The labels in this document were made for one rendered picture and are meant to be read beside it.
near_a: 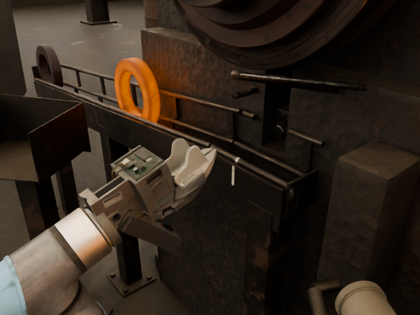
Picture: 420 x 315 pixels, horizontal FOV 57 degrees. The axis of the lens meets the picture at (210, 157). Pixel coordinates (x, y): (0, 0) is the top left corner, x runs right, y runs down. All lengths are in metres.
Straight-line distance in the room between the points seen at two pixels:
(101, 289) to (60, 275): 0.97
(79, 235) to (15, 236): 1.33
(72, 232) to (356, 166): 0.37
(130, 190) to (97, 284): 1.00
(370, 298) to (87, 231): 0.35
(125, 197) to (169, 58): 0.51
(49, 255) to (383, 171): 0.42
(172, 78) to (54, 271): 0.60
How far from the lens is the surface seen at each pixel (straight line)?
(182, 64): 0.93
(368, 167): 0.53
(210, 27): 0.65
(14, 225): 1.92
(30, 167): 0.99
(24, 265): 0.53
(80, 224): 0.53
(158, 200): 0.56
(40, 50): 1.63
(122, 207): 0.55
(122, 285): 1.47
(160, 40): 1.00
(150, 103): 0.96
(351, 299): 0.50
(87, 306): 0.59
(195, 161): 0.58
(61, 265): 0.52
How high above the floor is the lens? 1.03
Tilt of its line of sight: 27 degrees down
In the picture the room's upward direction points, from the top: straight up
